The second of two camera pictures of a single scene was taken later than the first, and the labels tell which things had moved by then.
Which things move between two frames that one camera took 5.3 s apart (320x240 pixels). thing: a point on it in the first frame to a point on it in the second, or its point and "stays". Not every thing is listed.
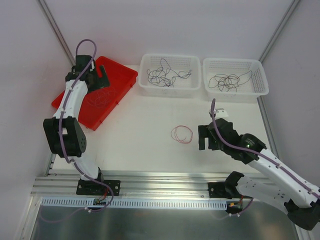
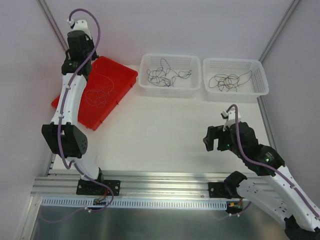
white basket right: [234, 80] stays
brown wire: [229, 81] stays
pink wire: [101, 98] stays
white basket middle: [166, 75] stays
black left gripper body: [97, 80] to [75, 35]
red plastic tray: [99, 102] stays
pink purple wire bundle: [182, 133] to [102, 92]
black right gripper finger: [203, 132] to [216, 132]
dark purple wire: [158, 77] stays
